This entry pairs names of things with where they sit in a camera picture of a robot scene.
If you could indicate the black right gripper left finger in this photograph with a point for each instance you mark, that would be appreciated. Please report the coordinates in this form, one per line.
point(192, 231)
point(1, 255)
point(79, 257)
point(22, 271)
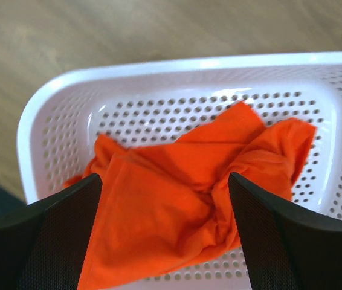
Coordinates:
point(43, 245)

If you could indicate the white perforated plastic basket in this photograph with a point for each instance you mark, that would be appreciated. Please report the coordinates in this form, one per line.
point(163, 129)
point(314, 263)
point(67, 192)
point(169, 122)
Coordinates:
point(156, 103)

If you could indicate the orange t shirt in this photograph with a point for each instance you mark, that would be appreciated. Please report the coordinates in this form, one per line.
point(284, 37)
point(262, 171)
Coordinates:
point(166, 207)

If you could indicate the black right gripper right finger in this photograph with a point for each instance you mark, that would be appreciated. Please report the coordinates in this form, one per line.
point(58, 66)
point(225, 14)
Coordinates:
point(285, 246)

